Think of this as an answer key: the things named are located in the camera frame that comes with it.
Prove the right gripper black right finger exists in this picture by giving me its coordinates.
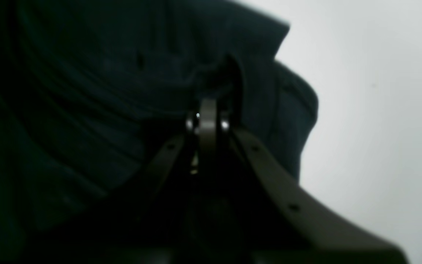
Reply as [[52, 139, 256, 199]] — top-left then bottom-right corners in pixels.
[[207, 100, 407, 264]]

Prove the black T-shirt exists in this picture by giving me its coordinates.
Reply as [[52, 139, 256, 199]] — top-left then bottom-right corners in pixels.
[[0, 0, 319, 260]]

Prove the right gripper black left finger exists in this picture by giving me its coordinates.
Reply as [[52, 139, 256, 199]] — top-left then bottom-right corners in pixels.
[[32, 99, 210, 264]]

